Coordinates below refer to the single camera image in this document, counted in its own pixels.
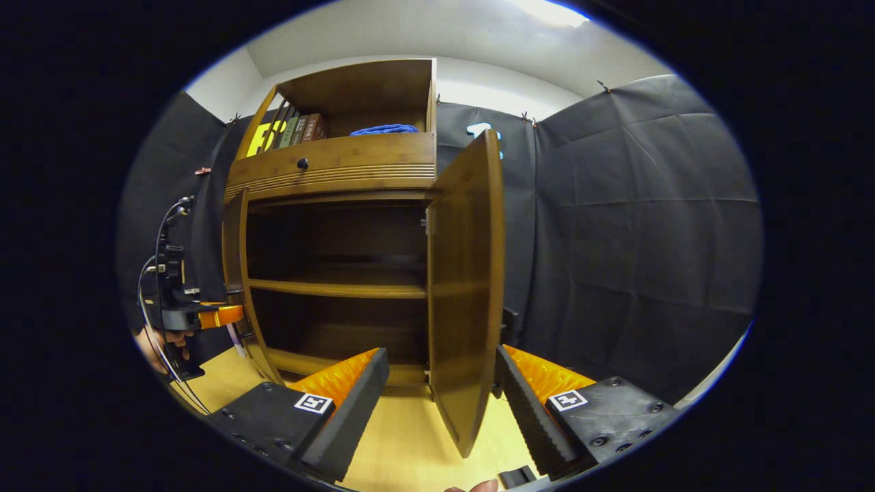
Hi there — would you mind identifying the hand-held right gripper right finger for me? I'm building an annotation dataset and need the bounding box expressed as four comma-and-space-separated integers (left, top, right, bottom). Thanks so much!
494, 345, 681, 481

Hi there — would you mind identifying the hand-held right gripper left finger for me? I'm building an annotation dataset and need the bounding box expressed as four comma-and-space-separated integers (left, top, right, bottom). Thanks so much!
208, 347, 390, 484

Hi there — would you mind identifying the wooden double-door shoe cabinet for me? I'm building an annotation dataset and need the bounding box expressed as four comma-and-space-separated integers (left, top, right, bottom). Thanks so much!
222, 58, 438, 387

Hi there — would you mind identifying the wooden inner shelf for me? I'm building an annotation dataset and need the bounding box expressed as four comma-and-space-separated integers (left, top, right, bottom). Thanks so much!
247, 276, 429, 300

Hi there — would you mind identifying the black backdrop cloth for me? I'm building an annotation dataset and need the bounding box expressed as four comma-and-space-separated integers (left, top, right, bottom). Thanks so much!
116, 74, 763, 405

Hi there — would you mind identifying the blue folded cloth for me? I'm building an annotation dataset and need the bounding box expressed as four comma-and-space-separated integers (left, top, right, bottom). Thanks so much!
350, 124, 420, 137

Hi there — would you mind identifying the long ceiling light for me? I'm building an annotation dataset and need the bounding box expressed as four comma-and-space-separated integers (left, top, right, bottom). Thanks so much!
509, 0, 590, 28

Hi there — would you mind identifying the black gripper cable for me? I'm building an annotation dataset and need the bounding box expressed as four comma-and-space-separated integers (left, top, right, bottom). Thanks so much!
137, 196, 214, 416

